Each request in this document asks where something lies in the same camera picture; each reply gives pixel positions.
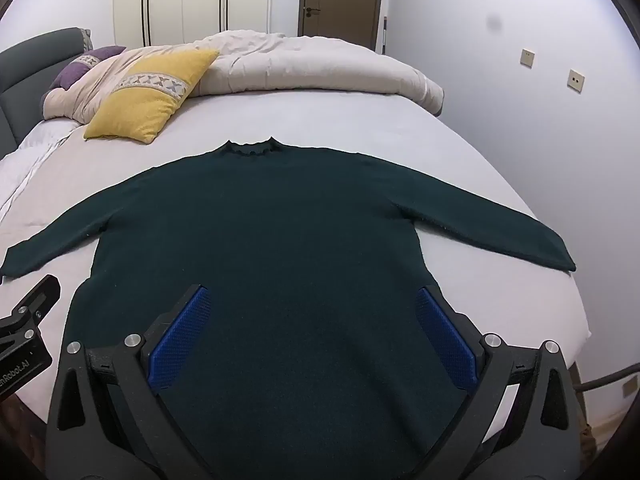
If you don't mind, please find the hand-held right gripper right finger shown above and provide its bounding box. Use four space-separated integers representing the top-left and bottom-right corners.
416 286 593 480

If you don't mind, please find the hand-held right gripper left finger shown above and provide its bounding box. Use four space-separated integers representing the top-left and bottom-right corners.
46 284 213 480

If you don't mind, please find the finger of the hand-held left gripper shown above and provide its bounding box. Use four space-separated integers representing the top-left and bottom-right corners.
0 274 62 336

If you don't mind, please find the dark green sweater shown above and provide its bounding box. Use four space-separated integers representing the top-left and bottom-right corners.
0 136 577 480

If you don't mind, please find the white bed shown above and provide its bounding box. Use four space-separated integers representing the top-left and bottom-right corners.
0 80 593 411

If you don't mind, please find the yellow pillow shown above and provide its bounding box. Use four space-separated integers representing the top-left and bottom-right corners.
82 49 221 145

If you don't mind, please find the grey headboard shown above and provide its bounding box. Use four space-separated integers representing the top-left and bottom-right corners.
0 27 93 161

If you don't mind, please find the purple pillow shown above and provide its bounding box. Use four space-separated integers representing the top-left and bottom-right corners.
52 45 127 90

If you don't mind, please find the beige duvet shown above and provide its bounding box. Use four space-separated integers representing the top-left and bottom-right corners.
42 31 445 126

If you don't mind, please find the white wardrobe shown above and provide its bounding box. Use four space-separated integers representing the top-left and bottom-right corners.
112 0 303 48

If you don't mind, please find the brown door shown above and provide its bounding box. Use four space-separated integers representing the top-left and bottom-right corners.
298 0 386 51

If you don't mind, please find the grey cable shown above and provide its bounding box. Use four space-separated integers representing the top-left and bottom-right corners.
572 360 640 393

